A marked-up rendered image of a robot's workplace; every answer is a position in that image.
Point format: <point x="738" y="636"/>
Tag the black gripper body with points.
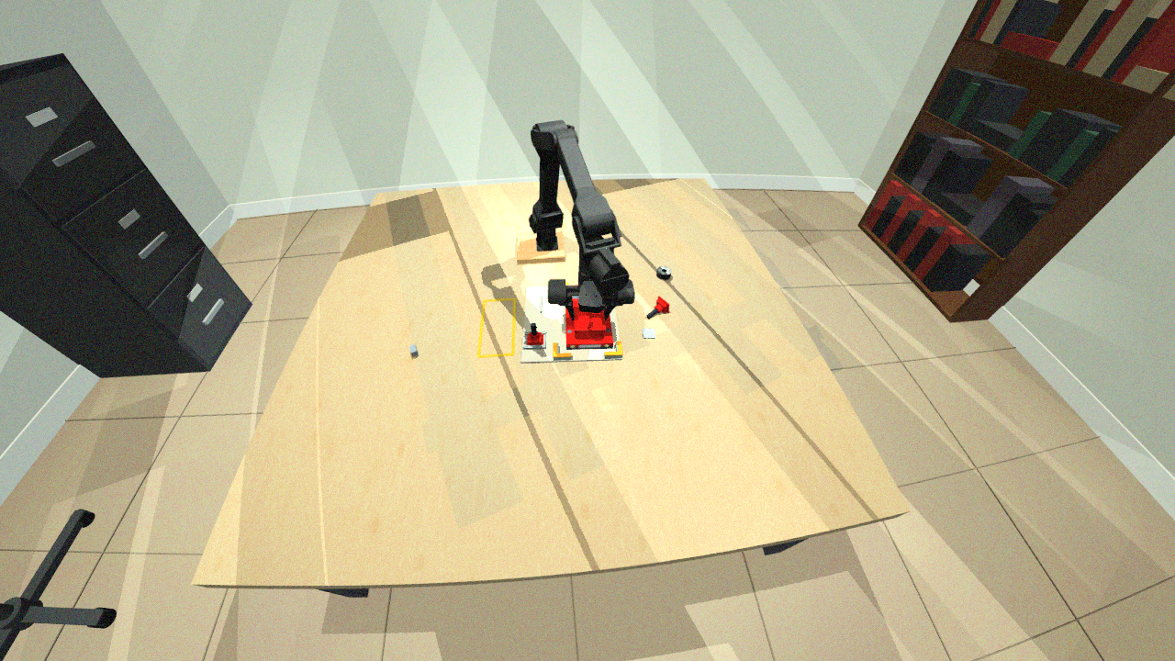
<point x="559" y="293"/>

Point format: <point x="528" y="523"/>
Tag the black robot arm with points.
<point x="556" y="144"/>

